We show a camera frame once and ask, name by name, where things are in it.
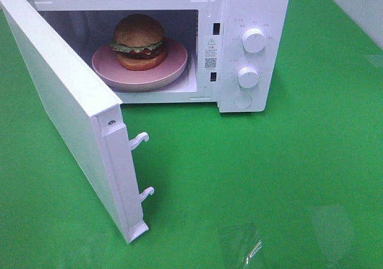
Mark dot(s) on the upper white microwave knob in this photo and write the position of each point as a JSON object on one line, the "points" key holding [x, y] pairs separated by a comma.
{"points": [[254, 40]]}

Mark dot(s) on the white microwave oven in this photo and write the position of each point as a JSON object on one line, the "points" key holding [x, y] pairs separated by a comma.
{"points": [[227, 47]]}

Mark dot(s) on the lower white microwave knob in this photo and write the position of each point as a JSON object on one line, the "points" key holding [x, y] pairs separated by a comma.
{"points": [[248, 77]]}

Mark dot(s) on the round white door button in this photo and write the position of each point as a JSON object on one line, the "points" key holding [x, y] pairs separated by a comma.
{"points": [[243, 101]]}

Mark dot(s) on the pink round plate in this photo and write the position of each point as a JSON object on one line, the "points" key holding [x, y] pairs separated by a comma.
{"points": [[171, 75]]}

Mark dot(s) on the white microwave knob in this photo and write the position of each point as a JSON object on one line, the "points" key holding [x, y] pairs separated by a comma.
{"points": [[248, 77], [254, 40]]}

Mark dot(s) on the burger with lettuce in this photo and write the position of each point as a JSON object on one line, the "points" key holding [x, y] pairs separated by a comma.
{"points": [[138, 42]]}

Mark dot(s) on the white microwave door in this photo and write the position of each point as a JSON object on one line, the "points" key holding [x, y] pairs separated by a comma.
{"points": [[85, 112]]}

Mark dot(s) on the white warning sticker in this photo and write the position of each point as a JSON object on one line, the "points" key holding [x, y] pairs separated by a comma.
{"points": [[211, 52]]}

